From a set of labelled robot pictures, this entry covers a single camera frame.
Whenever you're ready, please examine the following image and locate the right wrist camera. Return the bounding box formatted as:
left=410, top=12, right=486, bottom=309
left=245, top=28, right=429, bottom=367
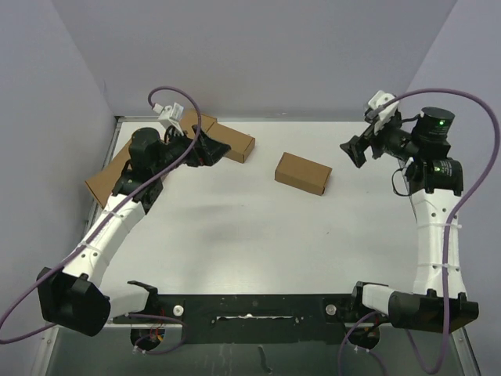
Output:
left=365, top=90, right=399, bottom=134

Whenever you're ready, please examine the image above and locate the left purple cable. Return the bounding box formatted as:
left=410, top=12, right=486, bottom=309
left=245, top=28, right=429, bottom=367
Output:
left=0, top=85, right=204, bottom=356

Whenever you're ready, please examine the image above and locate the purple cable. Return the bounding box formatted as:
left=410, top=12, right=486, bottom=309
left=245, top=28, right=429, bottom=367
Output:
left=0, top=85, right=204, bottom=356
left=338, top=89, right=501, bottom=375

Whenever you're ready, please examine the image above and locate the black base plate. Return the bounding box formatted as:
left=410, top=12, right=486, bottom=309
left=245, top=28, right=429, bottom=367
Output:
left=112, top=287, right=369, bottom=345

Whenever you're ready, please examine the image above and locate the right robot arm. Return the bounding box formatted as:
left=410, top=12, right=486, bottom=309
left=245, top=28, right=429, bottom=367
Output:
left=340, top=107, right=479, bottom=333

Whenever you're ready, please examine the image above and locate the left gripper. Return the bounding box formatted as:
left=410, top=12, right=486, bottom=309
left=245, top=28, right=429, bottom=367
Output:
left=153, top=124, right=230, bottom=176

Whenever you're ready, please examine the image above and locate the aluminium table frame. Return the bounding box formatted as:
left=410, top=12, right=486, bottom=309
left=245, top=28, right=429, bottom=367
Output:
left=31, top=114, right=481, bottom=376

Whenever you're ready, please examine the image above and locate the cardboard box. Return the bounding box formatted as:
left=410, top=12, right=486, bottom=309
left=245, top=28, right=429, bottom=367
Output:
left=208, top=122, right=255, bottom=164
left=275, top=152, right=332, bottom=196
left=109, top=139, right=132, bottom=172
left=179, top=110, right=218, bottom=139
left=85, top=157, right=128, bottom=208

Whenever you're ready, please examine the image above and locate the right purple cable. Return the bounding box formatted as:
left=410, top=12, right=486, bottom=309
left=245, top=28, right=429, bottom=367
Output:
left=338, top=89, right=501, bottom=375

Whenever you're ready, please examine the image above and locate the folded cardboard box front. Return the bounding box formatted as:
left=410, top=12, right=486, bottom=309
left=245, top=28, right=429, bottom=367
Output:
left=85, top=157, right=128, bottom=208

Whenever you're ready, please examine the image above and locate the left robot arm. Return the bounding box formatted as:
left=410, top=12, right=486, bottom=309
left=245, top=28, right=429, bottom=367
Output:
left=37, top=126, right=231, bottom=336

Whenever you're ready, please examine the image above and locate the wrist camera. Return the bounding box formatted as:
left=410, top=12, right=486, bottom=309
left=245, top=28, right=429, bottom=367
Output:
left=365, top=90, right=399, bottom=134
left=153, top=103, right=184, bottom=128

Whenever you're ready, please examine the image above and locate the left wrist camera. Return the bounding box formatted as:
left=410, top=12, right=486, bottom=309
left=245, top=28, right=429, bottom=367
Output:
left=153, top=103, right=184, bottom=128

